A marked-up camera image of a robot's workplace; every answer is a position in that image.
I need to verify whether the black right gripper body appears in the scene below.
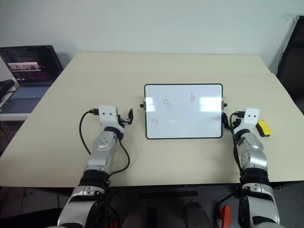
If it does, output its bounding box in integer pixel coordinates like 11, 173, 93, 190
230, 117, 242, 131

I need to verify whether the red clamp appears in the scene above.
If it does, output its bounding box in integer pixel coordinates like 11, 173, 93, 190
219, 205, 232, 228

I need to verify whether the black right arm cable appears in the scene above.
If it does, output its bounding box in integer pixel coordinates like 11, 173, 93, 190
229, 110, 246, 183

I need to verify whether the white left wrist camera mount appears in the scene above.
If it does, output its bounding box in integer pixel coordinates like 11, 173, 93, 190
98, 105, 125, 134

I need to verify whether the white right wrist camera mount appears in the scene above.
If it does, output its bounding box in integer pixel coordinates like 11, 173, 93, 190
234, 108, 260, 135

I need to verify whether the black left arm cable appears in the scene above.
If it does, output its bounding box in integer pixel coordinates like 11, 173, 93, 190
78, 108, 131, 177

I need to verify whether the small black-framed whiteboard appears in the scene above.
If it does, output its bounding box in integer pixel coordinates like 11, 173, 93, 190
140, 83, 228, 140

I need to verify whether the yellow and black eraser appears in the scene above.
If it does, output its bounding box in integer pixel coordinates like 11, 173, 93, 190
257, 120, 273, 137

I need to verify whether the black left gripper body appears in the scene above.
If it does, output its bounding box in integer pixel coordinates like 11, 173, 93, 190
117, 114, 129, 127

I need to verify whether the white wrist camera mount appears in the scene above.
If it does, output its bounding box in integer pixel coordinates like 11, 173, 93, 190
234, 108, 260, 135
98, 105, 125, 134

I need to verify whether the open dark laptop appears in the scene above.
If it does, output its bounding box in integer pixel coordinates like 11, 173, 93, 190
0, 45, 65, 114

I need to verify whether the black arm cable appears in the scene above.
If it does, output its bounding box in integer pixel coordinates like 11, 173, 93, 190
78, 108, 131, 177
229, 110, 246, 183

